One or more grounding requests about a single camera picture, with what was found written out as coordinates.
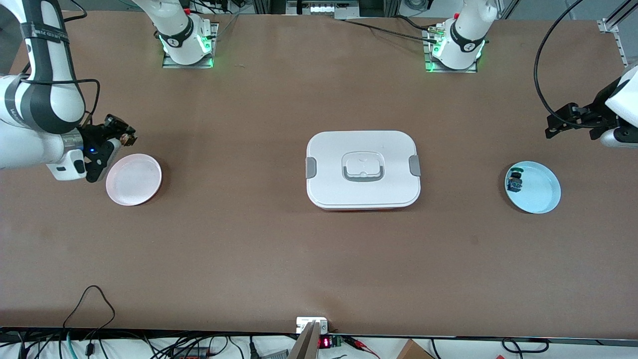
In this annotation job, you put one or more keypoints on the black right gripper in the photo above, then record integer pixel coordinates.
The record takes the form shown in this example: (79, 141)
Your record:
(93, 135)

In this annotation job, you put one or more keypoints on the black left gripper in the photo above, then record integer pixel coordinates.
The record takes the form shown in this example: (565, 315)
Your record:
(594, 112)

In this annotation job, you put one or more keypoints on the orange push-button switch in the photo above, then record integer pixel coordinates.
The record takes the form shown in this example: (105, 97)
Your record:
(128, 137)

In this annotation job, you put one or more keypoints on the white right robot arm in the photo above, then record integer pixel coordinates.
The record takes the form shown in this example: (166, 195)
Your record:
(30, 144)

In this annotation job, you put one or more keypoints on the pink round plate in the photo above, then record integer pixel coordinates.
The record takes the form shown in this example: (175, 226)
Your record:
(137, 182)

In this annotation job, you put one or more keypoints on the light blue round plate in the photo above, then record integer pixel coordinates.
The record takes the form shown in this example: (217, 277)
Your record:
(541, 194)

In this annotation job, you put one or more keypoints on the black blue small component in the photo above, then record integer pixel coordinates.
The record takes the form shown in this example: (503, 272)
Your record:
(514, 182)

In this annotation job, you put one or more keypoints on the aluminium equipment rack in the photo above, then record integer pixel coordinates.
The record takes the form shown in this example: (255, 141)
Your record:
(269, 7)

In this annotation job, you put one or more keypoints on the white power strip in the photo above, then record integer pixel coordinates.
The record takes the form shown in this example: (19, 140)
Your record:
(334, 9)

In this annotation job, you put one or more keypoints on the brown cardboard box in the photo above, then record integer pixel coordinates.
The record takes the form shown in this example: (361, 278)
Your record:
(413, 351)

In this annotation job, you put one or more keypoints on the red digit display board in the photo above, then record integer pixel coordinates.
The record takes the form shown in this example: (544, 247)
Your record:
(326, 342)

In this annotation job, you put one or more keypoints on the perforated metal rail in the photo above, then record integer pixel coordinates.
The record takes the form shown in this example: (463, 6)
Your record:
(623, 52)

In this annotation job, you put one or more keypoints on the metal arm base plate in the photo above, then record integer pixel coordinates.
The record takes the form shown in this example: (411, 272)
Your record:
(172, 65)
(448, 71)

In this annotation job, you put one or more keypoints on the aluminium profile bracket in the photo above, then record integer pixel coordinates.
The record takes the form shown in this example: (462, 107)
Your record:
(608, 25)

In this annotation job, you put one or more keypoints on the silver camera mount bracket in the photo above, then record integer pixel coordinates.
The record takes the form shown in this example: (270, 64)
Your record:
(304, 324)

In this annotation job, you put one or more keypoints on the aluminium mount bar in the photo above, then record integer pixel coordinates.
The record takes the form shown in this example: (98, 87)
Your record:
(305, 346)

